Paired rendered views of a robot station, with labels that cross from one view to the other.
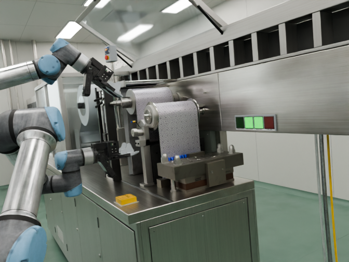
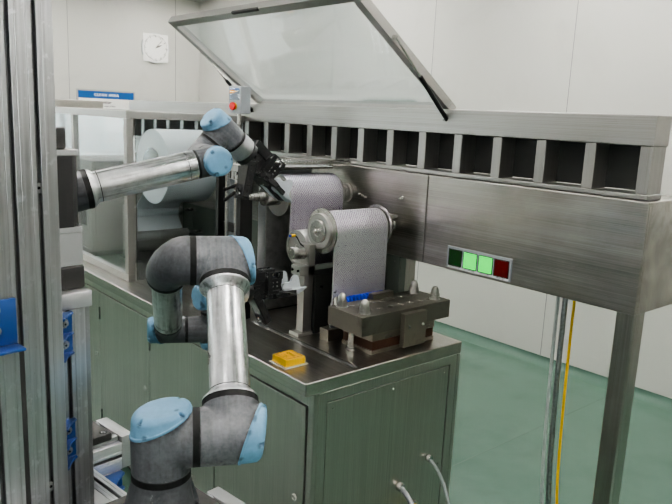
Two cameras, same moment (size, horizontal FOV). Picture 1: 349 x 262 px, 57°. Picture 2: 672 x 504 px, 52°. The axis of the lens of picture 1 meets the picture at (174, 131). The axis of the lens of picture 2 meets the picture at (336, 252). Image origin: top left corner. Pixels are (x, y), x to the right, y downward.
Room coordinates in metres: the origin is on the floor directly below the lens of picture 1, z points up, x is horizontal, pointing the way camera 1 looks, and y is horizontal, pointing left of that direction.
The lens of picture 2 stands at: (-0.56, 0.46, 1.62)
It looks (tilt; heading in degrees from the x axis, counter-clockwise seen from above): 11 degrees down; 350
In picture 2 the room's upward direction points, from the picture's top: 3 degrees clockwise
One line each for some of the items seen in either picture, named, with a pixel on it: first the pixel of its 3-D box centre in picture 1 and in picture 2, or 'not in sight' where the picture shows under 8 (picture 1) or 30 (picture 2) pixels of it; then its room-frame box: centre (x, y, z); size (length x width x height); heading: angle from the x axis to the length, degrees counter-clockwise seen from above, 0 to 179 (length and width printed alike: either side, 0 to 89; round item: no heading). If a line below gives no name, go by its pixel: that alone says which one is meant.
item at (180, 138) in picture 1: (180, 140); (360, 270); (1.62, -0.03, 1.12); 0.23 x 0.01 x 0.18; 121
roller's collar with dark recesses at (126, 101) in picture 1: (124, 102); (270, 196); (1.81, 0.26, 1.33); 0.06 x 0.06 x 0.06; 31
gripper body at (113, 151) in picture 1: (105, 151); (261, 285); (1.42, 0.32, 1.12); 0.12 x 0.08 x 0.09; 120
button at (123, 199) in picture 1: (125, 199); (288, 358); (1.35, 0.24, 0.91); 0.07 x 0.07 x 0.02; 31
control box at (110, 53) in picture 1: (109, 53); (238, 99); (2.09, 0.37, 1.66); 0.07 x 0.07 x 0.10; 41
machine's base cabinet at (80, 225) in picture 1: (112, 222); (191, 376); (2.44, 0.55, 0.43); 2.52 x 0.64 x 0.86; 31
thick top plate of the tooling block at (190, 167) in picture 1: (201, 164); (390, 311); (1.53, -0.12, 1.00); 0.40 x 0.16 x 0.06; 121
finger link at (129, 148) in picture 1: (129, 149); (295, 283); (1.45, 0.21, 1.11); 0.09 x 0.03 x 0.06; 111
